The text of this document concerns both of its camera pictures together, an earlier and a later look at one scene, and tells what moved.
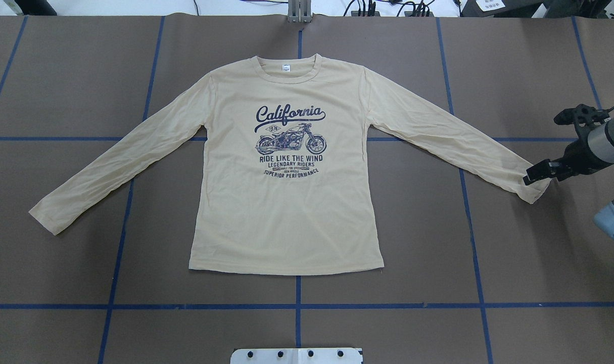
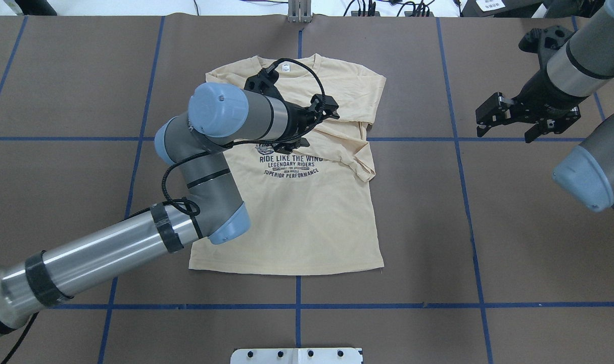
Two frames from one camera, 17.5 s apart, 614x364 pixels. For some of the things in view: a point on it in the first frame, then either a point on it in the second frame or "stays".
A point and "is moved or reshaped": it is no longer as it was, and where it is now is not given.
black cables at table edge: x=418 y=8 stays
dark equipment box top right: x=526 y=8 stays
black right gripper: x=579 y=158 to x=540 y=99
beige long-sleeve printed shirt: x=284 y=179 is moved or reshaped
